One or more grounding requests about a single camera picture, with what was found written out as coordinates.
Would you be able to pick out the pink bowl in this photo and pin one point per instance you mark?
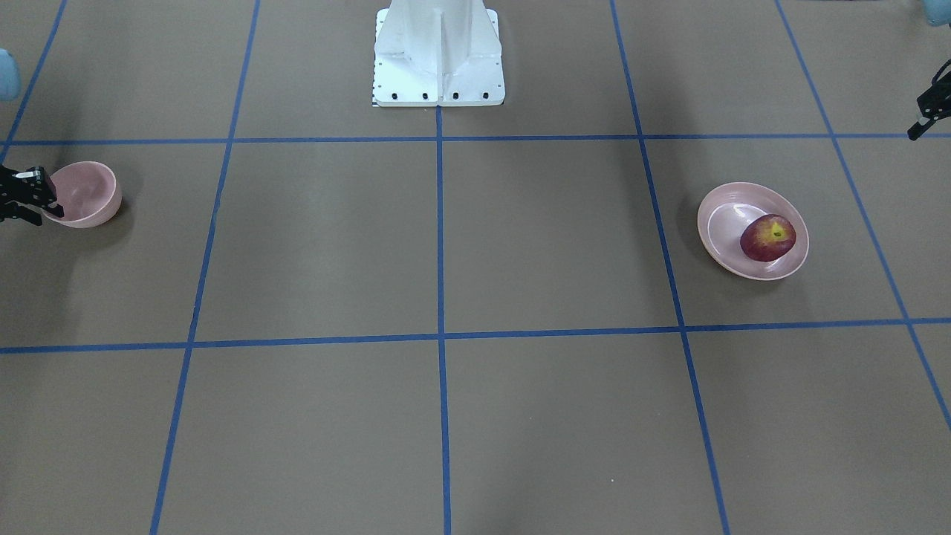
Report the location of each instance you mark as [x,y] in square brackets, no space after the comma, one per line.
[88,193]

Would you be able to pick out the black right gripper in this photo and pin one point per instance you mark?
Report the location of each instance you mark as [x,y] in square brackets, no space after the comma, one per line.
[22,193]

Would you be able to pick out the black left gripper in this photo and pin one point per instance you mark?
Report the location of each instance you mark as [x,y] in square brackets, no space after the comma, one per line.
[933,104]

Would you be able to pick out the grey blue-capped right robot arm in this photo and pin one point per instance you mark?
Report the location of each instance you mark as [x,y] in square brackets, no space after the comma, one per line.
[11,85]

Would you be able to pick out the red apple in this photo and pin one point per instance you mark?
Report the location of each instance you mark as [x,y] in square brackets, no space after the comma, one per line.
[768,238]

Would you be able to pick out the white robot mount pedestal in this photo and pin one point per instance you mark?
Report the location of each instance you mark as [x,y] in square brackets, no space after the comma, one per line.
[437,53]

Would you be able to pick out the pink plate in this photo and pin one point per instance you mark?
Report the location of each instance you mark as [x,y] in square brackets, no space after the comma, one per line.
[724,214]

